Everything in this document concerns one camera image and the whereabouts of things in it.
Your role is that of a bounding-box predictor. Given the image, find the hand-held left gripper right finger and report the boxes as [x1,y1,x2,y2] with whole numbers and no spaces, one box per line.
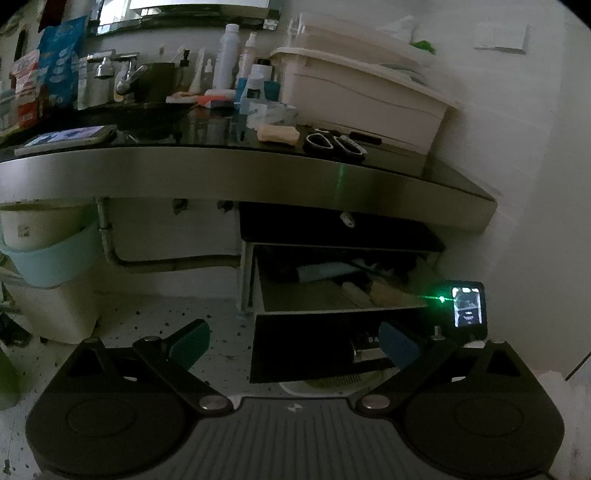
[355,322,539,414]

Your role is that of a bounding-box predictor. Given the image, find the beige wooden board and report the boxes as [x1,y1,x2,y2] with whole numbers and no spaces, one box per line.
[369,279,428,308]

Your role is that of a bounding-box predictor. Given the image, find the teal basin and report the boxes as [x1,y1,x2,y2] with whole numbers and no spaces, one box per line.
[2,219,101,288]

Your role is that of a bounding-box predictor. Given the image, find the black drawer with white handle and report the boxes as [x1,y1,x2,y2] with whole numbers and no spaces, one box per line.
[238,242,444,385]

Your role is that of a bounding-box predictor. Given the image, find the wall mirror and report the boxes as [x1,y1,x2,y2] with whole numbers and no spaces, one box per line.
[95,0,282,36]

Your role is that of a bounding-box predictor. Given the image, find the white trash bin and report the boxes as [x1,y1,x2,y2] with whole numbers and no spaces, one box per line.
[0,277,100,345]

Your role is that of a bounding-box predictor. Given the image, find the dark cup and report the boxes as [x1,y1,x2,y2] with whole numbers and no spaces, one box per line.
[134,62,179,103]

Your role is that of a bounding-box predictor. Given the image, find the white round-opening appliance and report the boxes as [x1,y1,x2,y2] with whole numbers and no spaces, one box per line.
[281,373,385,398]

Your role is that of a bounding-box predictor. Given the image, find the blue patterned packet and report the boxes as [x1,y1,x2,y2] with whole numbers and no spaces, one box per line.
[37,16,88,109]

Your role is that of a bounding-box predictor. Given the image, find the white lidded dish rack box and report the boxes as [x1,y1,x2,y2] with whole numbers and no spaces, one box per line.
[270,14,460,155]

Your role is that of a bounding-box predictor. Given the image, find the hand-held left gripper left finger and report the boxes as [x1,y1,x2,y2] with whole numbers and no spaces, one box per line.
[51,320,232,414]

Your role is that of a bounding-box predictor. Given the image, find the red white packets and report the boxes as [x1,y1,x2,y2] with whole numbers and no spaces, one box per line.
[8,51,41,130]

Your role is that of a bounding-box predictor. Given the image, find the white basin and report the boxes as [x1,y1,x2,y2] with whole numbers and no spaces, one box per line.
[0,204,95,252]

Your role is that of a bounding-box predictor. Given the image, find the pink sponge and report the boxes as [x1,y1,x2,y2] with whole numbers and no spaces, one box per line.
[196,93,236,110]

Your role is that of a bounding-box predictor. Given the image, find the tall white bottle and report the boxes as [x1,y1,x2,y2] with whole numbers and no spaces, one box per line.
[211,23,241,90]

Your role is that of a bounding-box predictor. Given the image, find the black white handled scissors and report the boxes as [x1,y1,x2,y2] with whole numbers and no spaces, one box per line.
[304,129,369,165]

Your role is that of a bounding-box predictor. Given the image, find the white spray bottle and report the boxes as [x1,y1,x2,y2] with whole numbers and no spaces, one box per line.
[238,32,257,80]

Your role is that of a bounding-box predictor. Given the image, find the metal drain pipe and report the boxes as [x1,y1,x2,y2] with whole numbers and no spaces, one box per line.
[96,198,242,270]

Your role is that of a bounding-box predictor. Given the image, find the white blue toiletry tube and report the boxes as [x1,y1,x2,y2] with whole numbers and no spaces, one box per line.
[235,78,253,116]

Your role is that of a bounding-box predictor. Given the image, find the smartphone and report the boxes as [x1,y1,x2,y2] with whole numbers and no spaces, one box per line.
[15,124,118,157]

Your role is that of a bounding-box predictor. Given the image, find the chrome faucet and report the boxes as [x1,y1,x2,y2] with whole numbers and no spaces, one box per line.
[87,52,149,96]

